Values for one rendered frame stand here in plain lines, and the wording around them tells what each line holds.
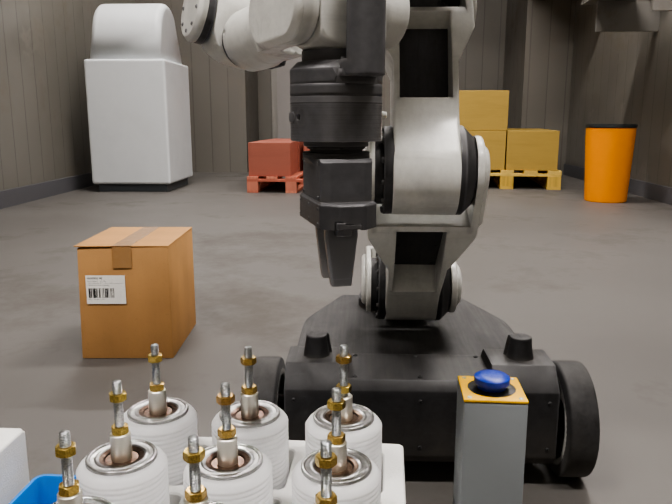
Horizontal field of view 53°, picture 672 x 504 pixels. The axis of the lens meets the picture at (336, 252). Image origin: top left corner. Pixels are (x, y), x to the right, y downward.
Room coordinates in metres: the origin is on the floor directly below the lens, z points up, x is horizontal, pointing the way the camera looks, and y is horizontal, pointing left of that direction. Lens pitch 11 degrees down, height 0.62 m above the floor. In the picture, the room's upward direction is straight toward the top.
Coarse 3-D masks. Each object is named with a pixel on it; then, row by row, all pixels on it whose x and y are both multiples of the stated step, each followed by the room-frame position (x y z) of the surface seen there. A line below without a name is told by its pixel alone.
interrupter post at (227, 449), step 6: (234, 438) 0.66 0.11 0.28; (222, 444) 0.65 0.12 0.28; (228, 444) 0.65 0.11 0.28; (234, 444) 0.66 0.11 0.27; (222, 450) 0.65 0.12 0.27; (228, 450) 0.65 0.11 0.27; (234, 450) 0.66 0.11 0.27; (222, 456) 0.65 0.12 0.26; (228, 456) 0.65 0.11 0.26; (234, 456) 0.66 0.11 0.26; (222, 462) 0.65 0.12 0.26; (228, 462) 0.65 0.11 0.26; (234, 462) 0.66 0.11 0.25
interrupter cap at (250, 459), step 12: (216, 444) 0.70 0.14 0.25; (240, 444) 0.70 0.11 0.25; (216, 456) 0.67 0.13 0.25; (240, 456) 0.68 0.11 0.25; (252, 456) 0.67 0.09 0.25; (204, 468) 0.65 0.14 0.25; (216, 468) 0.65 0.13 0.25; (228, 468) 0.65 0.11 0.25; (240, 468) 0.64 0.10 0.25; (252, 468) 0.64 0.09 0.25; (216, 480) 0.63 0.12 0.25
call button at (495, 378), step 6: (480, 372) 0.72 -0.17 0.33; (486, 372) 0.72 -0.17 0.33; (492, 372) 0.72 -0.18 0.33; (498, 372) 0.72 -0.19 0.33; (474, 378) 0.72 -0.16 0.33; (480, 378) 0.71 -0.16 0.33; (486, 378) 0.71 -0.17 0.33; (492, 378) 0.71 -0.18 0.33; (498, 378) 0.71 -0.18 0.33; (504, 378) 0.71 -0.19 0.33; (480, 384) 0.70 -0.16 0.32; (486, 384) 0.70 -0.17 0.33; (492, 384) 0.70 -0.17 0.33; (498, 384) 0.70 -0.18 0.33; (504, 384) 0.70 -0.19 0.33; (486, 390) 0.70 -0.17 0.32; (492, 390) 0.70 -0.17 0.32; (498, 390) 0.70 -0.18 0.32; (504, 390) 0.71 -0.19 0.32
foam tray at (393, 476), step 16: (304, 448) 0.83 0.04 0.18; (384, 448) 0.83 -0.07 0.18; (400, 448) 0.83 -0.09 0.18; (384, 464) 0.79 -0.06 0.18; (400, 464) 0.79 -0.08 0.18; (288, 480) 0.75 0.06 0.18; (384, 480) 0.75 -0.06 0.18; (400, 480) 0.75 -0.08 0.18; (176, 496) 0.72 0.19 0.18; (288, 496) 0.71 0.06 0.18; (384, 496) 0.71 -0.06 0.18; (400, 496) 0.71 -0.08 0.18
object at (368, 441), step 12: (312, 420) 0.77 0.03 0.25; (312, 432) 0.75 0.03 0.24; (324, 432) 0.74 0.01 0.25; (348, 432) 0.73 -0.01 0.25; (360, 432) 0.74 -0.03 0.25; (372, 432) 0.74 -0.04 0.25; (312, 444) 0.74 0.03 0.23; (348, 444) 0.73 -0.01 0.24; (360, 444) 0.73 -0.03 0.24; (372, 444) 0.74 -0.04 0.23; (372, 456) 0.74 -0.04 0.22
